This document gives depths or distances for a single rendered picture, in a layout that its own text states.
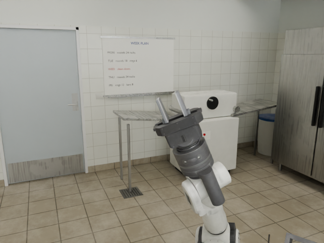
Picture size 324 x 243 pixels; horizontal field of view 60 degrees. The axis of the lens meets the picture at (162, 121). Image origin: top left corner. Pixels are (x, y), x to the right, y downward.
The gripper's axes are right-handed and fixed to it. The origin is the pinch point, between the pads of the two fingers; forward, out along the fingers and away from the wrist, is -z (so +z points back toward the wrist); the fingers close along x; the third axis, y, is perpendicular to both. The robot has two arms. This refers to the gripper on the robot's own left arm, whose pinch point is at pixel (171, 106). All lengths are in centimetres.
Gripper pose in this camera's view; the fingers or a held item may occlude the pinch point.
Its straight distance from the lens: 67.6
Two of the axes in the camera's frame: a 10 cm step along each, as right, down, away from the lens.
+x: 9.2, -3.4, -2.0
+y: -0.7, 3.6, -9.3
